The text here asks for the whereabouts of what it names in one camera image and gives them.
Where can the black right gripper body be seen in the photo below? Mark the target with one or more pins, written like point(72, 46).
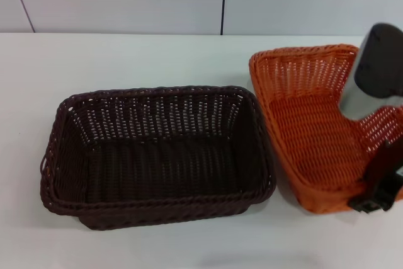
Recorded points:
point(379, 177)

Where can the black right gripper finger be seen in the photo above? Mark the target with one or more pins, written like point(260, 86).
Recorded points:
point(365, 205)

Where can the orange wicker basket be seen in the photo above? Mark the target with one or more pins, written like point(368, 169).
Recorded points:
point(302, 130)

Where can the dark brown wicker basket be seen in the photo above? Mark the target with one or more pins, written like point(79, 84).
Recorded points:
point(163, 162)

